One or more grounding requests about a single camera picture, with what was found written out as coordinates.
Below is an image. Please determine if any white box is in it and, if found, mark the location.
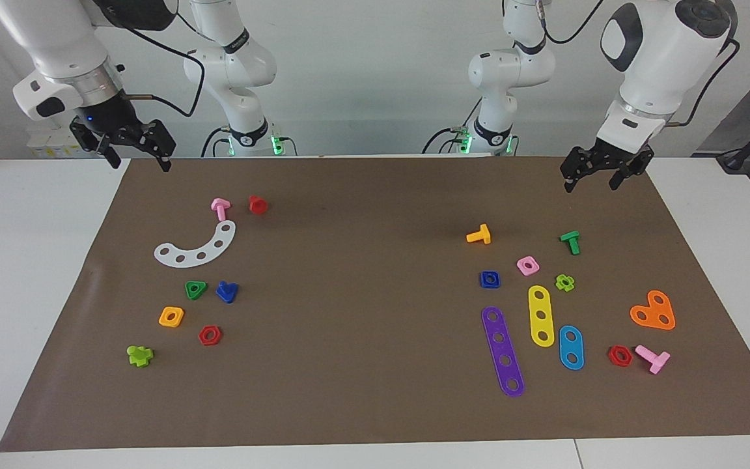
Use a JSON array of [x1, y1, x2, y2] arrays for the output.
[[27, 127, 84, 159]]

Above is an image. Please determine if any white curved plate with holes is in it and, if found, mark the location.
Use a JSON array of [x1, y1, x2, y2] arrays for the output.
[[154, 220, 237, 268]]

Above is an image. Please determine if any yellow three-hole strip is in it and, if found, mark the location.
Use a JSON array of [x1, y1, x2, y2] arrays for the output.
[[528, 285, 555, 348]]

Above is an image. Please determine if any orange heart plate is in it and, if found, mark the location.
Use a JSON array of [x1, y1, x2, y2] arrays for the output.
[[630, 290, 676, 331]]

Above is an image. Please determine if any blue two-hole strip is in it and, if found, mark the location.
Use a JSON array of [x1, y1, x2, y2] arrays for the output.
[[558, 325, 585, 371]]

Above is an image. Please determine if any purple four-hole strip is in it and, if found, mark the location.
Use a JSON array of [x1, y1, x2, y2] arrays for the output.
[[481, 306, 525, 397]]

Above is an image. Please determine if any brown table mat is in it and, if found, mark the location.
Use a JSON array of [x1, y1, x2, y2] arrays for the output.
[[0, 155, 750, 452]]

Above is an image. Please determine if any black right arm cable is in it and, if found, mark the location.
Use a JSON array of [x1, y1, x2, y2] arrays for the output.
[[98, 0, 206, 119]]

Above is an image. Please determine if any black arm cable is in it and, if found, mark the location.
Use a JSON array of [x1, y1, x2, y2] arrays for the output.
[[540, 0, 740, 128], [98, 0, 206, 119]]

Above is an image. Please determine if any black right base cable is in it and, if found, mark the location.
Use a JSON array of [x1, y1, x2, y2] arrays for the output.
[[201, 126, 229, 158]]

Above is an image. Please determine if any black base cable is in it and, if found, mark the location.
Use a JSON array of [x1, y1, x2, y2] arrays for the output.
[[422, 127, 473, 155], [201, 126, 229, 158]]

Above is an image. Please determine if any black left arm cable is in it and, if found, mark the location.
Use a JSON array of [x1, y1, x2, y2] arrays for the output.
[[540, 0, 740, 128]]

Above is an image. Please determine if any black left base cable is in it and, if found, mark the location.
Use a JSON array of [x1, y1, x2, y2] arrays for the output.
[[422, 127, 473, 155]]

